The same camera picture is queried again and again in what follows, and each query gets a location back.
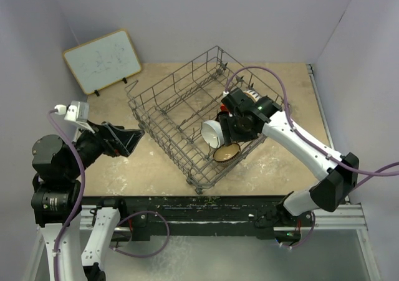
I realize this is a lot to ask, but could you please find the yellow framed whiteboard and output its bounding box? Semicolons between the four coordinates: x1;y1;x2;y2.
63;29;142;95

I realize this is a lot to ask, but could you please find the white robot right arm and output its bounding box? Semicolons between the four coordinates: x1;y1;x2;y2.
219;88;359;226

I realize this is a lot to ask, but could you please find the white orange rimmed striped bowl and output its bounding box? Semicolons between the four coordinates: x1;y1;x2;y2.
244;90;261;102

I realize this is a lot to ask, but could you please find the grey wire dish rack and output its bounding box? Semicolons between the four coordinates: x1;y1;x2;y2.
125;46;266;194

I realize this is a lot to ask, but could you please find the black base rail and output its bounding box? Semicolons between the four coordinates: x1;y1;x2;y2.
80;193;315;241

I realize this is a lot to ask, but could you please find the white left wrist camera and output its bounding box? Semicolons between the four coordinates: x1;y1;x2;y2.
54;101;94;133

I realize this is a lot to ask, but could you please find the brown glazed bowl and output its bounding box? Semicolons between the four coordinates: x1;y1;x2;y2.
213;143;241;165

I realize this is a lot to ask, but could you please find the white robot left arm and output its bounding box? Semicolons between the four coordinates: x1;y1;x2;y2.
31;122;145;280

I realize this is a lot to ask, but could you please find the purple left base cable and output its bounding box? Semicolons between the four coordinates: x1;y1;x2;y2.
108;211;171;258

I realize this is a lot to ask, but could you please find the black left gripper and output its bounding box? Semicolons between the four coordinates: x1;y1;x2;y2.
64;118;143;178

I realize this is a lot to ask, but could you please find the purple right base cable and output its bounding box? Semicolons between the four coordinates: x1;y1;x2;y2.
277;211;316;249

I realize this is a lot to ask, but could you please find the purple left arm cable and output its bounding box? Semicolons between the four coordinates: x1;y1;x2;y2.
46;109;87;281

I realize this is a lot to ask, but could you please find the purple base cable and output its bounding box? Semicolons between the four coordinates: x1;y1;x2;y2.
108;211;171;258
277;211;316;249

